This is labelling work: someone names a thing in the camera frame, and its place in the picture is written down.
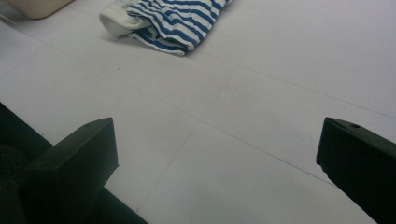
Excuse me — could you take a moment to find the beige storage basket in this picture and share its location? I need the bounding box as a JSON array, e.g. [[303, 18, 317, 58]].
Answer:
[[2, 0, 76, 20]]

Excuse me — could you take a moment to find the white table cover sheet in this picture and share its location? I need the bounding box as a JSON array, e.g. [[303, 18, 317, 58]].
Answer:
[[0, 0, 396, 224]]

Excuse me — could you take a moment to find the blue white striped garment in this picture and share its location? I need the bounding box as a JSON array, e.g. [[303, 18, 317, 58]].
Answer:
[[98, 0, 233, 57]]

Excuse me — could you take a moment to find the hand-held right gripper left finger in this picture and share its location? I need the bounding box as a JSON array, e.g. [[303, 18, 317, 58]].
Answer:
[[18, 117, 120, 224]]

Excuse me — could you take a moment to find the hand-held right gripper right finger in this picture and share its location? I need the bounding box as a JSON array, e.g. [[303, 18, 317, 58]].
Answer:
[[316, 117, 396, 224]]

